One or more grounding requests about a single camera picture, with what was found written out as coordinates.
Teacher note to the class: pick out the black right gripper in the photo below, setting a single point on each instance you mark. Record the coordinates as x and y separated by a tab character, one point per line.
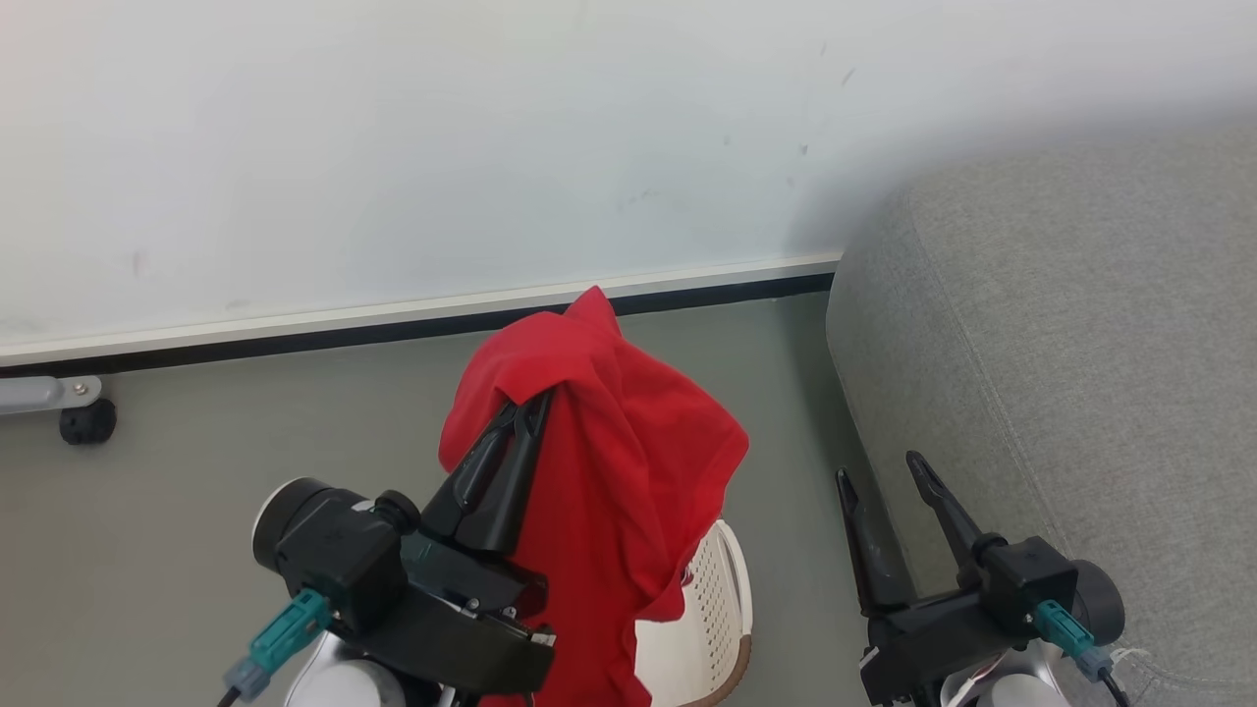
933	633

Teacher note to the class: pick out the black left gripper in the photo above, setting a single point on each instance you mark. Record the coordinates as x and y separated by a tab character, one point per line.
462	628

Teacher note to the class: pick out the red t-shirt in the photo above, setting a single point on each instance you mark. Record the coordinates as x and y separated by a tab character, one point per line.
619	462

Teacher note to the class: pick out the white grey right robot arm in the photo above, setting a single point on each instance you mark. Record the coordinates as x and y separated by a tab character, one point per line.
1011	687

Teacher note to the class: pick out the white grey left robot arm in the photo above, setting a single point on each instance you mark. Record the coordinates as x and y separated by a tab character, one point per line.
344	682

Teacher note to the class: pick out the white perforated laundry basket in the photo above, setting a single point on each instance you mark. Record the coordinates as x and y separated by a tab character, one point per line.
712	628

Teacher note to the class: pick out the grey fabric ottoman seat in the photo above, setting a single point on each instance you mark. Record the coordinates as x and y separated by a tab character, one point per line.
1080	393

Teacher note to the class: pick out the white black skirting board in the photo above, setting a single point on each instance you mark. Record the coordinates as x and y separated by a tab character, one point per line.
393	319

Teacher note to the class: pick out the black caster wheel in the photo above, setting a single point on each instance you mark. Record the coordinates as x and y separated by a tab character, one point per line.
87	422

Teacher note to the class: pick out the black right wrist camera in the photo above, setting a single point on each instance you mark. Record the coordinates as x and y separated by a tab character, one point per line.
1041	579

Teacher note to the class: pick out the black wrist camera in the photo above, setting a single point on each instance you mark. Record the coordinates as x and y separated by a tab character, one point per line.
329	545
1041	579

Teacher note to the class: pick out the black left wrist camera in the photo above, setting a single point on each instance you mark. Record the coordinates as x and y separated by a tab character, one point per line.
329	545

